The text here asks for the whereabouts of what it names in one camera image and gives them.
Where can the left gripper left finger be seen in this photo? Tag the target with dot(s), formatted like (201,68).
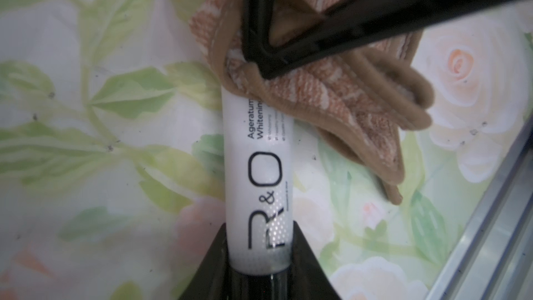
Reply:
(210,282)

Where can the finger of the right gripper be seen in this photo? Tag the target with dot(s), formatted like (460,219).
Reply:
(347,25)

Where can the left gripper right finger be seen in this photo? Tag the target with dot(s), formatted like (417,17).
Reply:
(308,281)

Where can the dark cap toothpaste tube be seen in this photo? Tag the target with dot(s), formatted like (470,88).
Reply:
(258,162)

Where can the aluminium front rail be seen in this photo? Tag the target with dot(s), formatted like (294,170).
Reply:
(493,258)

